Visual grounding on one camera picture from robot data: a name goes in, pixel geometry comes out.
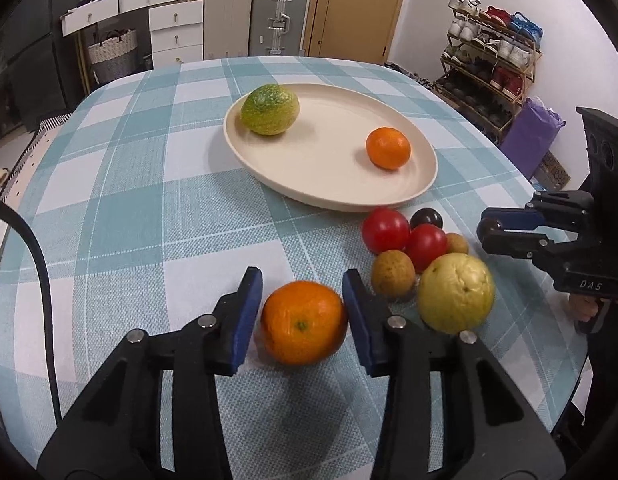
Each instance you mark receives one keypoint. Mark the cream round plate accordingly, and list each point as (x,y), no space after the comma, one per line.
(329,160)

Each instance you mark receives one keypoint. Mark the teal checked tablecloth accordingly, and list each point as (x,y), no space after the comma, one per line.
(139,210)

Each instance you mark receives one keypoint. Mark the silver suitcase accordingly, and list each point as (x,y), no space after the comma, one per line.
(279,10)

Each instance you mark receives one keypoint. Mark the person's right forearm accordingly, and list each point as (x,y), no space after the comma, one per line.
(611,375)

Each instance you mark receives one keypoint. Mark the beige suitcase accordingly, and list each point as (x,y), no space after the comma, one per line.
(228,15)

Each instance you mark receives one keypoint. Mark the person's right hand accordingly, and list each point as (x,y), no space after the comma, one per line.
(584,307)

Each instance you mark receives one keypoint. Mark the striped cloth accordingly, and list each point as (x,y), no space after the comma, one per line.
(54,121)

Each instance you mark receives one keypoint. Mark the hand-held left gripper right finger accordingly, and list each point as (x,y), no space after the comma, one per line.
(356,320)

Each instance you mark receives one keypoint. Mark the red tomato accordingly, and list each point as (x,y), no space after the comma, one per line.
(385,230)
(428,247)

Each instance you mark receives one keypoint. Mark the wooden door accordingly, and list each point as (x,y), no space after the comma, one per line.
(359,5)

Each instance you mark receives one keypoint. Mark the white drawer cabinet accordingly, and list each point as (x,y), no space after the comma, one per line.
(174,15)

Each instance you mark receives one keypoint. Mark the wicker basket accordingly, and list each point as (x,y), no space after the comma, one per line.
(114,55)

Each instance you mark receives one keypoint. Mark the large brown longan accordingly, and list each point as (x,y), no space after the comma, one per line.
(393,275)

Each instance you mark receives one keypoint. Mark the dark plum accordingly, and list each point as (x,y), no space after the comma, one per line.
(426,218)

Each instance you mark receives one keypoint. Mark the large orange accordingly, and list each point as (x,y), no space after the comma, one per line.
(304,322)

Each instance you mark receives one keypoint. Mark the green yellow lemon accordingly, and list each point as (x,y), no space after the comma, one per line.
(269,110)

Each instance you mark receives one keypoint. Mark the dark grey refrigerator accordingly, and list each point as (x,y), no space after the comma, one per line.
(64,60)

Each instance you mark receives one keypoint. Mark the metal shoe rack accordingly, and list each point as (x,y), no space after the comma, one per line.
(531,67)

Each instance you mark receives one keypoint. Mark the purple bag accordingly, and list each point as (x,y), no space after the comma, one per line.
(529,132)

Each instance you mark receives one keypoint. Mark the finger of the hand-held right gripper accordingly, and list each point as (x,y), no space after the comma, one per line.
(519,219)
(514,245)

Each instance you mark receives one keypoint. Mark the dark patterned box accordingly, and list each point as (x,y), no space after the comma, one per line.
(554,170)

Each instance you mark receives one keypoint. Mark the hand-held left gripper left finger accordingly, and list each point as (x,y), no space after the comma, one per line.
(246,320)

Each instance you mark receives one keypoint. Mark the pale yellow lemon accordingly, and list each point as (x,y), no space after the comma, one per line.
(456,292)

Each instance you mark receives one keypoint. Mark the collection of racked shoes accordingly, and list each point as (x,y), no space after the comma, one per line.
(504,50)

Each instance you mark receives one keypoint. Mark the small orange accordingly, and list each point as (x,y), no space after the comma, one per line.
(388,147)

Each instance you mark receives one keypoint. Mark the scattered floor shoes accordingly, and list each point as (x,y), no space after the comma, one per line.
(409,77)

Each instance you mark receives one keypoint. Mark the small brown longan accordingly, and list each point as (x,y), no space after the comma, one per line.
(458,244)

